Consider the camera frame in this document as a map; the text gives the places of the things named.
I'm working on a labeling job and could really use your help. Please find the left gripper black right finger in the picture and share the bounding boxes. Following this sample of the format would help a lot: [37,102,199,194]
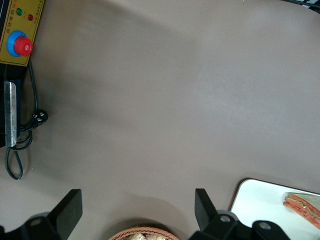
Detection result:
[189,188,238,240]

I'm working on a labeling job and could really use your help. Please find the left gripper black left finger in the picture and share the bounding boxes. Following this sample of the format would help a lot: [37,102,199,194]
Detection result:
[22,189,83,240]

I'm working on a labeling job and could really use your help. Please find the plastic-wrapped triangle sandwich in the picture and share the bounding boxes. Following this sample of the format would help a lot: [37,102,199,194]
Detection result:
[282,191,320,226]

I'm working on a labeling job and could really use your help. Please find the cream plastic tray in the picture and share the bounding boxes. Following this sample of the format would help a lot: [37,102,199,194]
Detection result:
[229,177,320,240]

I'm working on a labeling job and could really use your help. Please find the orange-brown wicker basket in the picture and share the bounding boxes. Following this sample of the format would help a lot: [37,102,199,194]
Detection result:
[108,225,180,240]

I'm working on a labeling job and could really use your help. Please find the tan bread pieces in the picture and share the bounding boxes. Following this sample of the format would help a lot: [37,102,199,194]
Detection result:
[127,232,166,240]

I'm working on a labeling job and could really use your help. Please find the silver metal strip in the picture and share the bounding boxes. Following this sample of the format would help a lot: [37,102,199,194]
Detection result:
[3,81,18,148]

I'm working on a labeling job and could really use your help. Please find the red emergency stop button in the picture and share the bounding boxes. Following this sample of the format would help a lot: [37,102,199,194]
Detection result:
[6,29,34,58]

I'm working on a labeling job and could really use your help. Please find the black and yellow control box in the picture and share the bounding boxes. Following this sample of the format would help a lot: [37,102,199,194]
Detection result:
[0,0,46,148]

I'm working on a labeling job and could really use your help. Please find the black power cable with plug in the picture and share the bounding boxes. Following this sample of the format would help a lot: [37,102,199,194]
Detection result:
[4,59,50,181]

